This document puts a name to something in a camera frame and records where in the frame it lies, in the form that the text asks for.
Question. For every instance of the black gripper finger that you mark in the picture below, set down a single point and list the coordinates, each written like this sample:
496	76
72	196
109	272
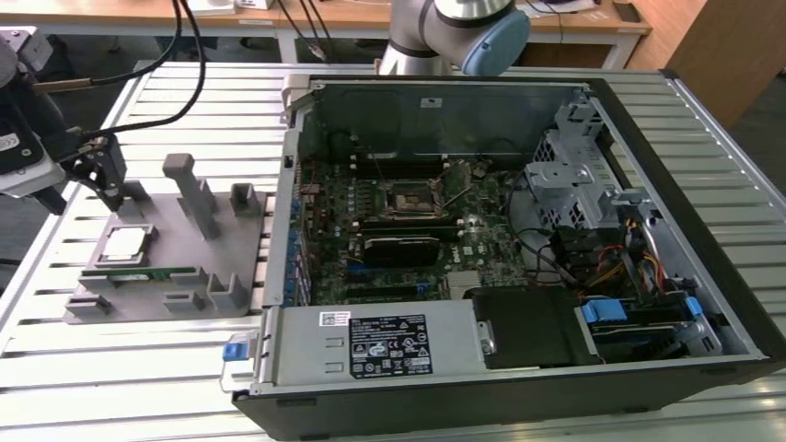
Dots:
49	198
111	166

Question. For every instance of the silver CPU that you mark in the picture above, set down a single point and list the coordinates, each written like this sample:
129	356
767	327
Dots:
125	244

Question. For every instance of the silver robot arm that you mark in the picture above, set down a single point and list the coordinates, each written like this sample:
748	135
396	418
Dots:
430	32

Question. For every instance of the grey mounting box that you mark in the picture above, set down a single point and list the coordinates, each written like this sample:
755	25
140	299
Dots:
21	46

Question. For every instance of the green RAM stick white label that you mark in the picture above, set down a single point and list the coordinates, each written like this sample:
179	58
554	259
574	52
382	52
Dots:
163	272

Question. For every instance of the grey parts rack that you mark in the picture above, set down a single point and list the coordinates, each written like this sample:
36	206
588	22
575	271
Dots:
177	276

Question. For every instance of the wooden desk white legs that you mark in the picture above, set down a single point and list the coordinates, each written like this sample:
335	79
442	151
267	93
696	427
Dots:
215	22

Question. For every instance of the white desktop device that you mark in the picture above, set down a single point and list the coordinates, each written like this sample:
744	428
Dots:
211	7

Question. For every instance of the small white box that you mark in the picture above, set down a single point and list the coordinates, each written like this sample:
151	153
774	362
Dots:
255	3

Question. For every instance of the blue case latch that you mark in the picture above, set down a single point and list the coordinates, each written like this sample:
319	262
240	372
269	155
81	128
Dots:
235	352

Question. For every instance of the black graphics card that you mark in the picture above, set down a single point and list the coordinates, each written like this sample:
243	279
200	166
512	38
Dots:
399	253

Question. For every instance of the silver power supply unit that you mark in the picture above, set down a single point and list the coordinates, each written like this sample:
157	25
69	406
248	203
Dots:
295	354

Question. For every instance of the long black expansion slot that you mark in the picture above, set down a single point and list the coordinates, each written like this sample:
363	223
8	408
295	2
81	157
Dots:
380	292

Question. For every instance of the round coin cell battery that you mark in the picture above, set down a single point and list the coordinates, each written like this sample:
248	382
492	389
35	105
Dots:
480	168

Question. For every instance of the silver finned heat sink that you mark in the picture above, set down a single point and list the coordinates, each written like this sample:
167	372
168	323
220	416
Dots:
463	282

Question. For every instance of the green motherboard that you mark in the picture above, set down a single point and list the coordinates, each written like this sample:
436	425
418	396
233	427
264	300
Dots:
491	216

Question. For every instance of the black PC case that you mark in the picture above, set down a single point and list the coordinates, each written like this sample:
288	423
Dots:
430	405

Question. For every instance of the silver metal drive cage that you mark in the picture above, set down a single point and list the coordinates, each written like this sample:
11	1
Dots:
562	182

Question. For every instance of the black plastic fan shroud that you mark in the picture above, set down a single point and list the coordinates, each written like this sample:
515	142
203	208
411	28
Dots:
528	329

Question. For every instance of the blue disk carrier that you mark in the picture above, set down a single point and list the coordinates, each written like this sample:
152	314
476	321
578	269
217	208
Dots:
602	312

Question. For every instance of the dark phone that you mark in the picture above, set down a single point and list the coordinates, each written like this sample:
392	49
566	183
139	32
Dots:
627	11

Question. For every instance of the silver metal brace bar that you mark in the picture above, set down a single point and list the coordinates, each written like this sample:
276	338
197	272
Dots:
663	248

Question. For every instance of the small blue plastic tab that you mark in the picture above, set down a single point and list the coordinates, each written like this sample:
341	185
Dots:
691	307

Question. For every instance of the wooden cabinet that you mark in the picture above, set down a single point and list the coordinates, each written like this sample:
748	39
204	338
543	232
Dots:
724	55

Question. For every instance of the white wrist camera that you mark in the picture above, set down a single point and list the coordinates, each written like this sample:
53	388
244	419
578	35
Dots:
31	179

